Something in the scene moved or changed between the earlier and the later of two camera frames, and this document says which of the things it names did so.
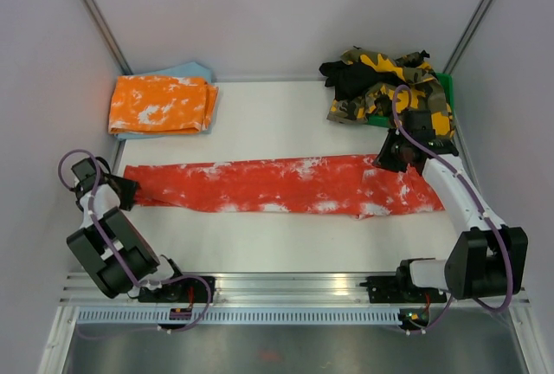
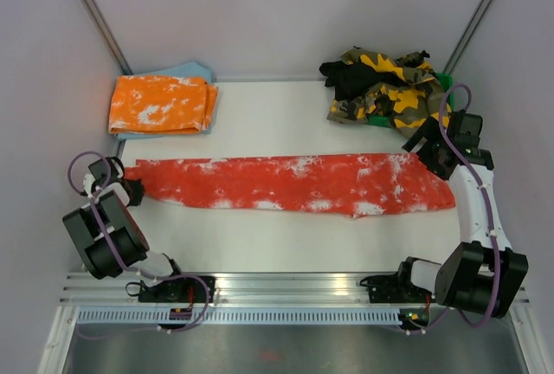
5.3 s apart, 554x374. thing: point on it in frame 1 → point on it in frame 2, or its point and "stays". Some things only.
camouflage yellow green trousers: [425, 92] stays
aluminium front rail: [80, 288] stays
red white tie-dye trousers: [352, 185] stays
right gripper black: [383, 159] → [428, 130]
